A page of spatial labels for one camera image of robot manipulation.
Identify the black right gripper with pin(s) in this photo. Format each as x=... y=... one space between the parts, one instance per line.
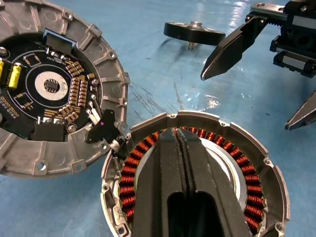
x=296 y=32

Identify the silver motor housing copper windings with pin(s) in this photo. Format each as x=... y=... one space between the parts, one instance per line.
x=197 y=118

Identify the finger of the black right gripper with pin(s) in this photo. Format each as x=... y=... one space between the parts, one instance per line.
x=303 y=114

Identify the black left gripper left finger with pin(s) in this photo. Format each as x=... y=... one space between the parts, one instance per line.
x=158 y=172

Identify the white round disc object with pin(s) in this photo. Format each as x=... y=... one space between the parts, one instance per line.
x=81 y=37

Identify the black spoked rotor with shaft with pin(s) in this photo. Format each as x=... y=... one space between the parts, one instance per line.
x=187 y=34

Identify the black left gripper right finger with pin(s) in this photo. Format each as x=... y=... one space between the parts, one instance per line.
x=212 y=168

